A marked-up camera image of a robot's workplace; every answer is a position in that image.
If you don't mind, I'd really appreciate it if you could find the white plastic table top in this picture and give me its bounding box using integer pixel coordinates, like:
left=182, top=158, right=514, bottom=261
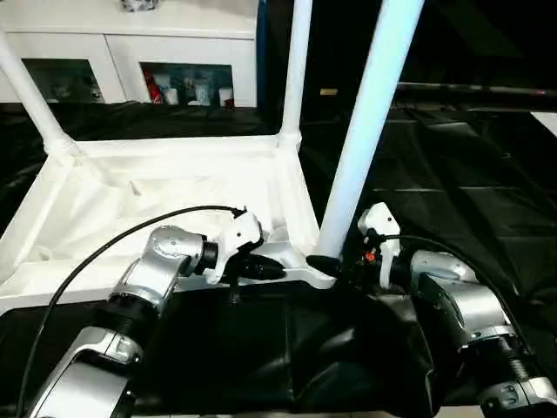
left=0, top=132, right=339, bottom=313

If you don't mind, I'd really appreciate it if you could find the white plastic table leg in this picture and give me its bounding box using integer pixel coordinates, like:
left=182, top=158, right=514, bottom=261
left=278, top=0, right=314, bottom=149
left=0, top=32, right=82, bottom=166
left=315, top=0, right=426, bottom=262

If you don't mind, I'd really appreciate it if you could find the black plastic table mat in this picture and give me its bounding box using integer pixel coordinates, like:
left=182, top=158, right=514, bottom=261
left=0, top=99, right=557, bottom=413

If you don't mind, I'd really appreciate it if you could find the red cabinet item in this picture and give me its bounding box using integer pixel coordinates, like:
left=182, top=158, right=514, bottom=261
left=145, top=71, right=163, bottom=105

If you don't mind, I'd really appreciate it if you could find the long dark metal rod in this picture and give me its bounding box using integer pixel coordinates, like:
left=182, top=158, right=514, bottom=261
left=398, top=82, right=557, bottom=97

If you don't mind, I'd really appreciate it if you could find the white flat board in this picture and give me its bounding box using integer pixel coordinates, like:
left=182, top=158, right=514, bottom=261
left=530, top=111, right=557, bottom=138

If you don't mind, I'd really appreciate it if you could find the large black backdrop sheet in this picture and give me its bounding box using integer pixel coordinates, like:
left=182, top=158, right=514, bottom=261
left=256, top=0, right=557, bottom=95

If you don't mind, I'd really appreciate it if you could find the white glass-door cabinet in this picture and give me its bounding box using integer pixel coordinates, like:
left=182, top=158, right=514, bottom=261
left=0, top=0, right=258, bottom=108

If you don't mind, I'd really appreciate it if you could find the dark patterned ornament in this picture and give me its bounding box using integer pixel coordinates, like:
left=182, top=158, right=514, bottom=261
left=120, top=0, right=162, bottom=13

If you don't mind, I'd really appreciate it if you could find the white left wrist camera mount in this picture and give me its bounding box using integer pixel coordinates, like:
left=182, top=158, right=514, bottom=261
left=204, top=211, right=265, bottom=287

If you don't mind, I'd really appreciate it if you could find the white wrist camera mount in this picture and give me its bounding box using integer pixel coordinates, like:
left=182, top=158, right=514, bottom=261
left=204, top=211, right=265, bottom=287
left=356, top=202, right=401, bottom=291

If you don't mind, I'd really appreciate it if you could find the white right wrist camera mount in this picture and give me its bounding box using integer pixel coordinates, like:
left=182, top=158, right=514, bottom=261
left=356, top=202, right=401, bottom=291

